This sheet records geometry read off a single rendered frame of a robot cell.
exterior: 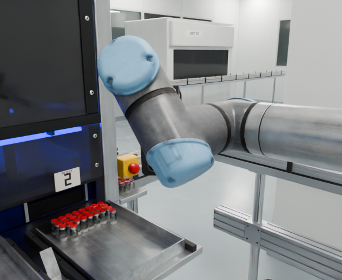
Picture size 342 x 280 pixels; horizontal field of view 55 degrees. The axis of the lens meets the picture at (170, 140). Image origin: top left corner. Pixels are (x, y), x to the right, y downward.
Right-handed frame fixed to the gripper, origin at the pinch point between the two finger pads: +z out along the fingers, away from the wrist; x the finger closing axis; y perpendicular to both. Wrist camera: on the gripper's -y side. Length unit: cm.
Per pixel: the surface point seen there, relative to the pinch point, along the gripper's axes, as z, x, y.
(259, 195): 101, -28, -7
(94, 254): 16.9, 23.0, -27.3
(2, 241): 14, 48, -25
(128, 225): 31.0, 18.0, -20.4
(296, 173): 81, -43, 2
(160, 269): 14.8, 4.5, -29.9
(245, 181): 307, -34, 18
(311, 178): 78, -48, -1
